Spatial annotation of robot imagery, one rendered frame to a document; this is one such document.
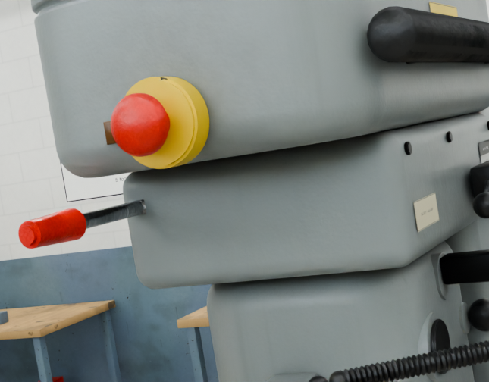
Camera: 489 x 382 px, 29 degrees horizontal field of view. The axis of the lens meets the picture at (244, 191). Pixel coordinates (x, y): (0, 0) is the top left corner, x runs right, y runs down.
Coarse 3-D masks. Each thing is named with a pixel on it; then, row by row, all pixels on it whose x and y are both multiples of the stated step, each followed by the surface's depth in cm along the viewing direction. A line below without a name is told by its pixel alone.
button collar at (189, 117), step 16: (144, 80) 62; (160, 80) 61; (176, 80) 61; (160, 96) 61; (176, 96) 61; (192, 96) 61; (176, 112) 61; (192, 112) 60; (176, 128) 61; (192, 128) 61; (208, 128) 62; (176, 144) 61; (192, 144) 61; (144, 160) 62; (160, 160) 62; (176, 160) 61
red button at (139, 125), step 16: (128, 96) 60; (144, 96) 59; (128, 112) 59; (144, 112) 59; (160, 112) 59; (112, 128) 60; (128, 128) 59; (144, 128) 59; (160, 128) 59; (128, 144) 59; (144, 144) 59; (160, 144) 59
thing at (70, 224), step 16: (112, 208) 73; (128, 208) 74; (144, 208) 76; (32, 224) 64; (48, 224) 65; (64, 224) 66; (80, 224) 68; (96, 224) 71; (32, 240) 64; (48, 240) 65; (64, 240) 67
